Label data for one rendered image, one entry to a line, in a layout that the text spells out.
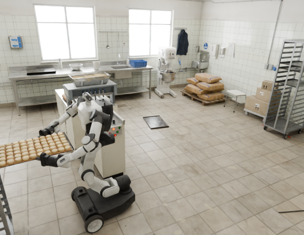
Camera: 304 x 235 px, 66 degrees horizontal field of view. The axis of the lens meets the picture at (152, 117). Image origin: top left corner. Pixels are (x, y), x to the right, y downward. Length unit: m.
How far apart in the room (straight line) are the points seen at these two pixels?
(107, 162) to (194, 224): 1.33
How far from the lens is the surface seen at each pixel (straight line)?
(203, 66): 7.56
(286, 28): 5.97
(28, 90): 6.66
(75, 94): 3.57
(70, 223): 2.99
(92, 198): 2.97
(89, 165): 2.58
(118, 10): 6.78
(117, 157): 3.27
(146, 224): 2.87
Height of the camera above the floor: 2.12
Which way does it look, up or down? 23 degrees down
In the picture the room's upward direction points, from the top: 2 degrees clockwise
